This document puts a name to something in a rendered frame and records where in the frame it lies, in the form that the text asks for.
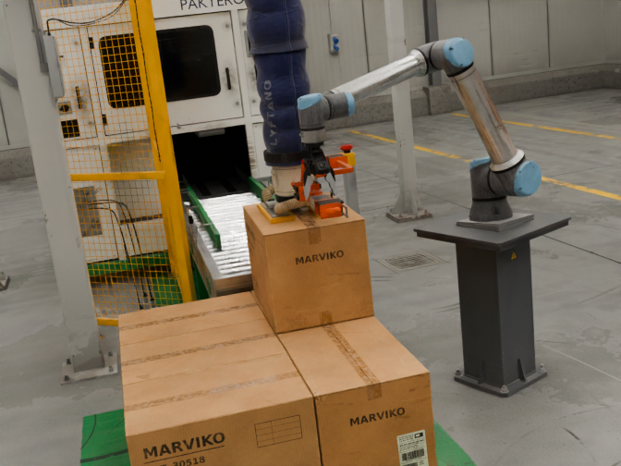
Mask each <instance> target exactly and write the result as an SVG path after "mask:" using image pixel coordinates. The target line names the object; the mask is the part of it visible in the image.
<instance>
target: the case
mask: <svg viewBox="0 0 621 466"><path fill-rule="evenodd" d="M258 203H261V202H258ZM258 203H252V204H246V205H242V207H243V215H244V221H245V228H246V235H247V242H248V249H249V256H250V269H251V276H252V283H253V289H254V291H255V293H256V295H257V297H258V299H259V301H260V303H261V305H262V307H263V309H264V311H265V313H266V315H267V316H268V318H269V320H270V322H271V324H272V326H273V328H274V331H275V333H276V334H279V333H284V332H289V331H294V330H300V329H304V328H310V327H315V326H320V325H329V324H334V323H339V322H345V321H349V320H355V319H360V318H365V317H370V316H374V309H373V300H372V290H371V272H370V263H369V253H368V243H367V234H366V224H365V219H364V218H363V217H362V216H360V215H359V214H357V213H356V212H355V211H353V210H352V209H351V208H349V207H348V206H347V205H345V204H344V203H343V204H344V205H345V206H347V213H348V218H346V217H345V216H343V215H342V216H339V217H334V218H327V219H321V218H320V217H319V216H317V215H315V214H314V213H313V212H312V211H311V210H310V209H309V210H305V211H297V212H294V211H293V210H291V209H290V210H288V211H289V212H290V213H291V214H292V215H293V216H295V220H294V221H288V222H283V223H277V224H271V223H270V222H269V221H268V220H267V219H266V217H265V216H264V215H263V214H262V212H261V211H260V210H259V209H258V207H257V204H258Z"/></svg>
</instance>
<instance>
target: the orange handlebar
mask: <svg viewBox="0 0 621 466"><path fill-rule="evenodd" d="M336 164H337V165H338V166H340V167H342V168H339V169H334V172H335V175H340V174H346V173H351V172H354V167H353V166H350V165H348V164H347V163H345V162H343V161H341V160H337V161H336ZM312 194H313V195H321V194H323V192H322V191H321V190H312V191H310V196H311V195H312ZM310 201H311V200H310V197H309V199H308V200H307V202H310ZM340 211H341V209H340V208H339V207H335V208H327V209H325V211H324V212H325V214H326V215H335V214H338V213H339V212H340Z"/></svg>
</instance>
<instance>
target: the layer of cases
mask: <svg viewBox="0 0 621 466"><path fill-rule="evenodd" d="M117 317H118V332H119V346H120V360H121V374H122V388H123V403H124V417H125V432H126V440H127V445H128V454H129V460H130V465H131V466H437V459H436V448H435V436H434V425H433V413H432V391H431V379H430V372H429V371H428V370H427V369H426V368H425V367H424V366H423V365H422V364H421V363H420V362H419V361H418V360H417V359H416V358H415V357H414V356H413V355H412V354H411V353H410V352H409V351H408V350H407V349H406V348H405V347H404V346H403V345H402V344H401V343H400V342H399V341H398V340H397V339H396V338H395V337H394V336H393V335H392V334H391V333H390V332H389V331H388V330H387V329H386V328H385V327H384V326H383V325H382V324H381V323H380V322H379V321H378V320H377V319H376V318H375V317H374V316H370V317H365V318H360V319H355V320H349V321H345V322H339V323H334V324H329V325H320V326H315V327H310V328H304V329H300V330H294V331H289V332H284V333H279V334H276V333H275V331H274V328H273V326H272V324H271V322H270V320H269V318H268V316H267V315H266V313H265V311H264V309H263V307H262V305H261V303H260V301H259V299H258V297H257V295H256V293H255V291H254V290H252V291H251V293H250V292H249V291H247V292H241V293H237V294H231V295H226V296H221V297H216V298H210V299H206V300H196V301H191V302H186V303H180V304H176V305H170V306H164V307H160V308H154V309H150V310H144V311H139V312H134V313H124V314H119V315H118V316H117Z"/></svg>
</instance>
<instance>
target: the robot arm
mask: <svg viewBox="0 0 621 466"><path fill-rule="evenodd" d="M473 59H474V49H473V47H472V45H471V43H470V42H469V41H468V40H466V39H464V38H450V39H447V40H442V41H436V42H432V43H427V44H424V45H422V46H419V47H417V48H414V49H412V50H410V51H409V52H408V55H407V56H405V57H403V58H401V59H399V60H396V61H395V62H393V63H391V64H388V65H386V66H384V67H381V68H378V69H376V70H374V71H373V72H370V73H368V74H366V75H364V76H361V77H359V78H357V79H355V80H352V81H350V82H348V83H346V84H343V85H341V86H339V87H337V88H334V89H332V90H331V91H327V92H324V93H322V94H320V93H313V94H308V95H304V96H301V97H299V98H298V118H299V126H300V132H301V133H299V136H301V141H302V142H304V145H305V147H308V153H309V156H308V158H303V159H304V167H305V171H304V173H303V181H304V185H303V189H304V196H305V199H306V201H307V200H308V199H309V197H310V191H311V184H312V183H313V178H312V177H311V174H313V175H314V176H315V177H316V175H317V174H318V175H324V174H326V175H325V177H324V178H325V180H326V181H328V183H329V187H330V188H331V190H332V193H333V194H334V196H335V194H336V185H335V172H334V170H333V169H332V168H331V167H330V164H329V163H328V162H327V159H326V157H325V155H324V153H323V150H322V149H320V147H319V146H322V145H324V143H323V141H325V140H326V135H325V125H324V121H326V120H331V119H337V118H341V117H350V116H352V115H353V114H354V112H355V103H358V102H360V101H362V100H364V99H366V98H368V97H370V96H373V95H374V94H376V93H378V92H381V91H384V90H386V89H388V88H390V87H392V86H394V85H396V84H398V83H400V82H402V81H404V80H407V79H410V78H412V77H414V76H417V77H422V76H425V75H427V74H430V73H432V72H435V71H438V70H444V72H445V74H446V76H447V77H448V78H449V79H450V81H451V83H452V85H453V87H454V88H455V90H456V92H457V95H458V97H459V99H460V101H461V103H462V104H463V106H464V108H465V110H466V112H467V114H468V115H469V118H470V120H471V122H472V124H473V126H474V128H475V129H476V131H477V133H478V135H479V137H480V139H481V141H482V143H483V145H484V147H485V149H486V151H487V153H488V154H489V157H483V158H478V159H473V160H471V161H470V162H469V173H470V184H471V195H472V205H471V208H470V212H469V220H470V221H474V222H490V221H499V220H504V219H508V218H511V217H512V216H513V211H512V209H511V207H510V205H509V203H508V201H507V198H506V196H518V197H525V196H530V195H532V194H534V193H535V192H536V191H537V189H538V188H539V186H540V184H541V182H542V171H541V170H540V167H539V165H538V164H537V163H535V162H533V161H528V160H527V158H526V156H525V154H524V153H523V151H521V150H519V149H516V147H515V145H514V143H513V142H512V140H511V138H510V136H509V134H508V132H507V130H506V128H505V125H504V123H503V121H502V119H501V118H500V116H499V114H498V112H497V110H496V108H495V106H494V104H493V101H492V99H491V97H490V95H489V93H488V92H487V90H486V88H485V86H484V84H483V82H482V80H481V77H480V75H479V73H478V71H477V69H476V68H475V66H474V62H473Z"/></svg>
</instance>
